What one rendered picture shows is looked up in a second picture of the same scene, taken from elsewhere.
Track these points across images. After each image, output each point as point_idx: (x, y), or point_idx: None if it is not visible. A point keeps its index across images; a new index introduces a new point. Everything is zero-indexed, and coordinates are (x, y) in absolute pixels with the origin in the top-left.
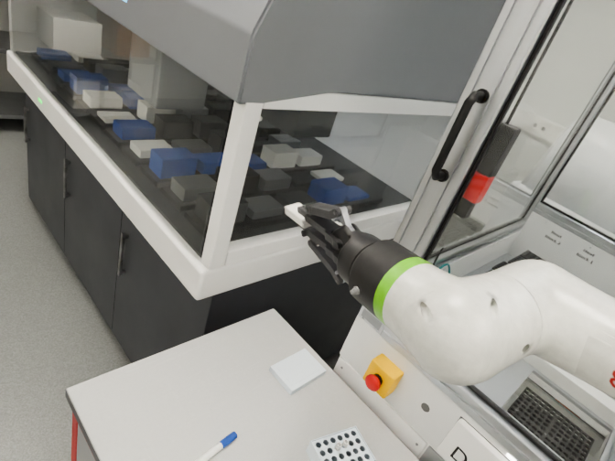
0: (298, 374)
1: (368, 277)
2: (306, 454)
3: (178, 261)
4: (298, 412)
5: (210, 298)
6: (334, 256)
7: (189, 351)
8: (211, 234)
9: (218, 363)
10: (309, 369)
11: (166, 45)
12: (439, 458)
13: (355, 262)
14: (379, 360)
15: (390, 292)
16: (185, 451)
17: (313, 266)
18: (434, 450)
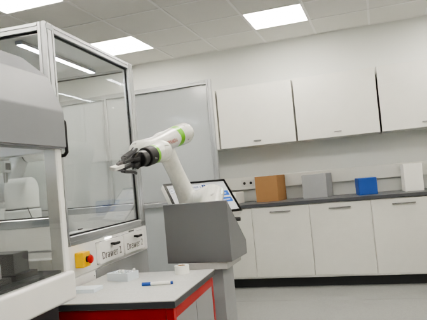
0: (89, 286)
1: (155, 152)
2: (129, 281)
3: (60, 287)
4: (110, 286)
5: (57, 309)
6: (138, 162)
7: (110, 300)
8: (65, 242)
9: (107, 296)
10: (82, 286)
11: (14, 137)
12: (99, 269)
13: (152, 152)
14: (81, 252)
15: (160, 150)
16: (162, 286)
17: None
18: (96, 269)
